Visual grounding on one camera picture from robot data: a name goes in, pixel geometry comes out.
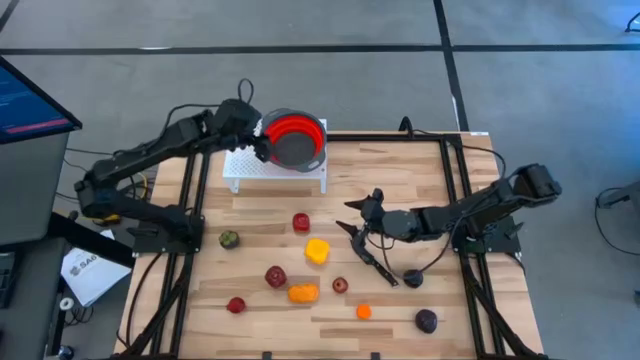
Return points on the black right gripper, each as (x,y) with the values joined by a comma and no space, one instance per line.
(395,225)

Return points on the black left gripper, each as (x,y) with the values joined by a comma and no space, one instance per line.
(235,120)

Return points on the red collapsible bowl gray rim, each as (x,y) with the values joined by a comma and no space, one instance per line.
(295,150)

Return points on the yellow bell pepper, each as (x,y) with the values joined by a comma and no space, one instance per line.
(317,251)

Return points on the small red pomegranate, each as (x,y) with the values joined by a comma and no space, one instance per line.
(340,285)

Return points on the black round fruit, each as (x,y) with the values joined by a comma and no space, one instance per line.
(413,278)

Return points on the oblong orange fruit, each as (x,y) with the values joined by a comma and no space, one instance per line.
(303,294)

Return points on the small round orange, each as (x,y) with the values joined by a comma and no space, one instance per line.
(364,312)

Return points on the dark green purple mangosteen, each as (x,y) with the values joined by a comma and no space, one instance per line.
(229,240)

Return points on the large dark red fruit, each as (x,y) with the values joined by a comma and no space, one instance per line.
(275,277)

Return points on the dark purple round fruit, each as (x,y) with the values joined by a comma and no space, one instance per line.
(426,321)

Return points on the bright red round fruit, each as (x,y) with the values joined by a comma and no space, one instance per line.
(236,305)

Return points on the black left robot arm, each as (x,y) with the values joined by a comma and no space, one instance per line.
(150,152)

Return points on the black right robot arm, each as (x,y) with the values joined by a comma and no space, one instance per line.
(475,205)

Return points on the white perforated metal shelf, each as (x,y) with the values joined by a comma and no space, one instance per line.
(250,167)

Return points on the yellow black clamp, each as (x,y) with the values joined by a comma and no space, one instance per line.
(109,219)

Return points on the white printed booklet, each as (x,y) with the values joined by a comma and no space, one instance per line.
(90,275)

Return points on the monitor with blue screen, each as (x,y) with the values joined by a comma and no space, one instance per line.
(25,110)

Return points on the white tape roll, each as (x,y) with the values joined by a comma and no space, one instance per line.
(66,303)

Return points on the black caster wheel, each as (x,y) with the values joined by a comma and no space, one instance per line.
(65,352)

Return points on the black keyboard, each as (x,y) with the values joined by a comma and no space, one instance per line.
(6,280)

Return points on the dark office desk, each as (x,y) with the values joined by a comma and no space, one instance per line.
(25,320)

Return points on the black aluminium table frame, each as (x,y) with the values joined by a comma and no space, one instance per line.
(390,137)

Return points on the small black bracket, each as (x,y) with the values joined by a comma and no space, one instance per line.
(266,356)
(375,356)

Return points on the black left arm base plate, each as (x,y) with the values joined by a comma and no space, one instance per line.
(150,244)

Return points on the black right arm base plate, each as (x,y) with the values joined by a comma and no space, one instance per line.
(506,242)

